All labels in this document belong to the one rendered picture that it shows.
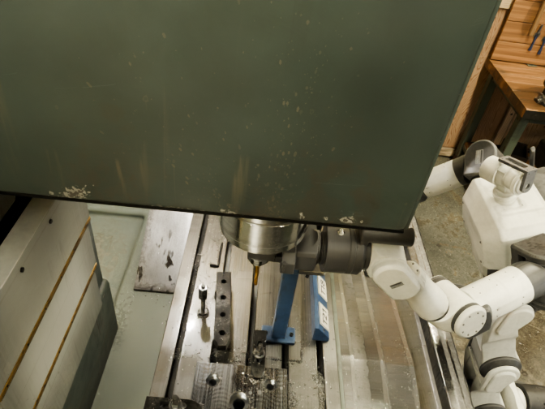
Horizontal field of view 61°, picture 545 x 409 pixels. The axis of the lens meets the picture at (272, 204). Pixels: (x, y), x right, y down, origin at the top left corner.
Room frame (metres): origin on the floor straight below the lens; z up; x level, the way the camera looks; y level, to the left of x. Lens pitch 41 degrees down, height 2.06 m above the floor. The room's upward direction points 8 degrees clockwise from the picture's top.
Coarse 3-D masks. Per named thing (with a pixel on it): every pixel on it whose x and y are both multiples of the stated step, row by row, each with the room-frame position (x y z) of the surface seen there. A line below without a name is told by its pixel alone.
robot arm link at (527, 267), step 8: (520, 264) 0.76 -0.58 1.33; (528, 264) 0.76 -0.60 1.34; (536, 264) 0.76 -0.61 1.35; (528, 272) 0.73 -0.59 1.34; (536, 272) 0.73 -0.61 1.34; (544, 272) 0.74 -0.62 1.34; (536, 280) 0.72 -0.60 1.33; (544, 280) 0.72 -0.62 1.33; (536, 288) 0.70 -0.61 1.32; (544, 288) 0.71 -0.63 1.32; (536, 296) 0.70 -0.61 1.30; (544, 296) 0.73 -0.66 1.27; (544, 304) 0.72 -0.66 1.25
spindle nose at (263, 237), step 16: (224, 224) 0.55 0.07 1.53; (240, 224) 0.53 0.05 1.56; (256, 224) 0.52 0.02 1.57; (272, 224) 0.52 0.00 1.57; (288, 224) 0.53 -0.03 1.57; (304, 224) 0.56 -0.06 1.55; (240, 240) 0.53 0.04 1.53; (256, 240) 0.52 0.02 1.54; (272, 240) 0.52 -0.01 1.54; (288, 240) 0.54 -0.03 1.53
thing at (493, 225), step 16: (544, 176) 1.06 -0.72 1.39; (480, 192) 1.04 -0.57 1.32; (528, 192) 1.01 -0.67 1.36; (544, 192) 1.00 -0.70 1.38; (464, 208) 1.07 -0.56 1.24; (480, 208) 0.99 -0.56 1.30; (496, 208) 0.97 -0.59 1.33; (512, 208) 0.96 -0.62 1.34; (528, 208) 0.95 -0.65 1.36; (544, 208) 0.94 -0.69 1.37; (480, 224) 0.95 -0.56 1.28; (496, 224) 0.91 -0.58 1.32; (512, 224) 0.90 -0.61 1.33; (528, 224) 0.89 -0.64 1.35; (544, 224) 0.89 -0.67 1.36; (480, 240) 0.91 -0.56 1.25; (496, 240) 0.88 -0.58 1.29; (512, 240) 0.87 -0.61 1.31; (480, 256) 0.92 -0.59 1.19; (496, 256) 0.87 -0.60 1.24; (480, 272) 0.96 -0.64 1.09
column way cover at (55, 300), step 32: (32, 224) 0.60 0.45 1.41; (64, 224) 0.69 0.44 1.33; (0, 256) 0.51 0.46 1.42; (32, 256) 0.55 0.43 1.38; (64, 256) 0.66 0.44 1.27; (0, 288) 0.45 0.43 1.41; (32, 288) 0.52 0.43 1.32; (64, 288) 0.63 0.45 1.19; (96, 288) 0.78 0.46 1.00; (0, 320) 0.42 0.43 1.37; (32, 320) 0.49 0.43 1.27; (64, 320) 0.59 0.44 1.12; (96, 320) 0.74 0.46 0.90; (0, 352) 0.39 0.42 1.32; (32, 352) 0.46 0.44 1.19; (64, 352) 0.56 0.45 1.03; (0, 384) 0.36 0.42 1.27; (32, 384) 0.43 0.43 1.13; (64, 384) 0.52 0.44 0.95
